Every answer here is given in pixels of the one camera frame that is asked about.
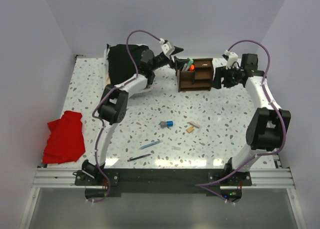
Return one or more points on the aluminium front rail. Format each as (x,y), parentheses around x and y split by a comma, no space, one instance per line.
(261,178)

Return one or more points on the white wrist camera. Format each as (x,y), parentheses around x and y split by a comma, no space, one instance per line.
(167,47)
(231,59)

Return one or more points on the dark purple pen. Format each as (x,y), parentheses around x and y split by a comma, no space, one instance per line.
(139,157)

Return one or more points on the brown wooden desk organizer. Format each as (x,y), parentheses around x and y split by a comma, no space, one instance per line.
(198,80)

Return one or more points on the light green highlighter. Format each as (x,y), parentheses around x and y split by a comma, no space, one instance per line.
(189,64)

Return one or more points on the white plastic basket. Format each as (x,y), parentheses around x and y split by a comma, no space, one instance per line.
(141,93)

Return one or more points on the small clear pen cap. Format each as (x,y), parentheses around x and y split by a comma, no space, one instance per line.
(176,148)

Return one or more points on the red cloth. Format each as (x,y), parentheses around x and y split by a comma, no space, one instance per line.
(66,142)

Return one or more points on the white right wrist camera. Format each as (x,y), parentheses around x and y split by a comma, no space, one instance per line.
(231,59)

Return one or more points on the beige long eraser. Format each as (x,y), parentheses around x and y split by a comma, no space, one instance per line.
(193,124)

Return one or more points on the blue pen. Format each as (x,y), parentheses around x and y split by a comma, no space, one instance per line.
(150,144)

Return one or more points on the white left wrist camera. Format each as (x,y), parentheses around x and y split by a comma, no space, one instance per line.
(167,47)

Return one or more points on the yellow square eraser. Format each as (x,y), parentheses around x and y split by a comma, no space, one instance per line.
(190,129)

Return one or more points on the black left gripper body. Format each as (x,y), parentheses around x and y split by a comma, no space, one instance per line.
(160,61)

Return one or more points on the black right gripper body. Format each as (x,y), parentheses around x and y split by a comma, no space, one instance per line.
(230,77)

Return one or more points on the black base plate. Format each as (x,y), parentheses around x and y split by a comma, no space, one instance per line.
(162,181)

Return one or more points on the black cloth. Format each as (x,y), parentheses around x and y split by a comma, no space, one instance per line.
(125,60)

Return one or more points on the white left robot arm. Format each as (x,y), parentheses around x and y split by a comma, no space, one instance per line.
(111,110)

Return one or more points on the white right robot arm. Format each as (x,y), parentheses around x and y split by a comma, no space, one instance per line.
(267,130)

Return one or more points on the orange black highlighter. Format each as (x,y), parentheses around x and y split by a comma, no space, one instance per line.
(192,68)

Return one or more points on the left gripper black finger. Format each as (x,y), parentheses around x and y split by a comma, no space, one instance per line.
(178,63)
(177,50)

